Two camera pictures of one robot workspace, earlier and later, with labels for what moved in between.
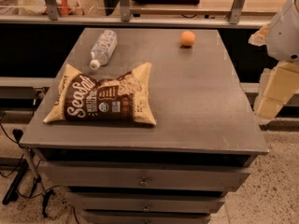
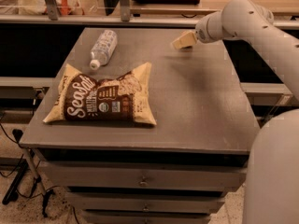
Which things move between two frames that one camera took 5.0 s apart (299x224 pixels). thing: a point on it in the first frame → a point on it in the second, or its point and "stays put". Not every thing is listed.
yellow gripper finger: [277, 85] → [187, 39]
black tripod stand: [20, 176] stays put
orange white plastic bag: [32, 1] stays put
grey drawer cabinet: [175, 172] stays put
